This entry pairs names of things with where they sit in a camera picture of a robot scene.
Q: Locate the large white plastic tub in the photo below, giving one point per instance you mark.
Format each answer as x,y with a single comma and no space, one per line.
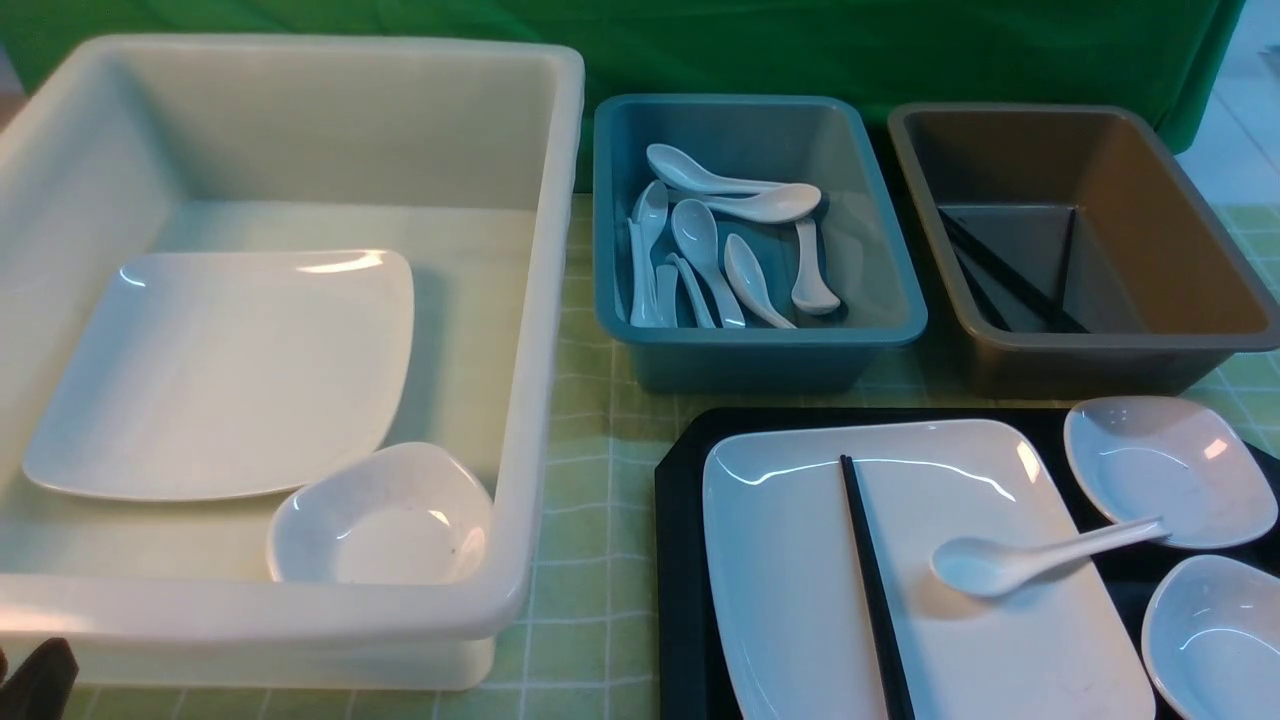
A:
180,593

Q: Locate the white spoon left in bin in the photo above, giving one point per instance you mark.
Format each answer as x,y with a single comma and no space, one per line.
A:
647,221

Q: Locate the green backdrop cloth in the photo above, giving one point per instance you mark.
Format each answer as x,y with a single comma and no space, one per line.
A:
700,50

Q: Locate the green checked tablecloth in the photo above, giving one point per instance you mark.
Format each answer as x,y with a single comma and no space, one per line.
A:
586,643

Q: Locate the white square rice plate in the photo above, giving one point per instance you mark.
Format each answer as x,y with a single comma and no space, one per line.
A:
789,597

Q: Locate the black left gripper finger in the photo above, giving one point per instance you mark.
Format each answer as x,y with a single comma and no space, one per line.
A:
40,687

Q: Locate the brown plastic bin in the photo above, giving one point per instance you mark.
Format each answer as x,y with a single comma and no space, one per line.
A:
1162,288

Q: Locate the white spoon centre in bin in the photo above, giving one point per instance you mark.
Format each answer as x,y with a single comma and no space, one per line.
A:
696,234

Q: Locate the white small dish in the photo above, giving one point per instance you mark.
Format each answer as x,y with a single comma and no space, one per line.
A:
1139,457
1210,639

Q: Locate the white ceramic soup spoon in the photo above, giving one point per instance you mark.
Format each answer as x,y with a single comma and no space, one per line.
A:
985,568

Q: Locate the white spoon centre-right in bin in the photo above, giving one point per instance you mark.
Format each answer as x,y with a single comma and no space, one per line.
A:
747,280

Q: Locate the black chopsticks in brown bin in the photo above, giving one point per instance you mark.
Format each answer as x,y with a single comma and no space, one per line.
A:
1051,311

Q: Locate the white small bowl in tub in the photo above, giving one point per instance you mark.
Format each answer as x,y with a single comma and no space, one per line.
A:
408,514

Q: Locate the black chopstick pair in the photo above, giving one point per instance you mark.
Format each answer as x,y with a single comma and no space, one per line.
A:
895,685

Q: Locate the white square plate in tub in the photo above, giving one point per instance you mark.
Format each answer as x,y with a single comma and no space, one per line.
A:
207,376

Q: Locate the teal plastic bin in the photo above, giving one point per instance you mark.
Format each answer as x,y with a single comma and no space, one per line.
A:
863,257

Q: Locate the white spoon top of bin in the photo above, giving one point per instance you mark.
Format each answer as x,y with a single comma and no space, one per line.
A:
675,168

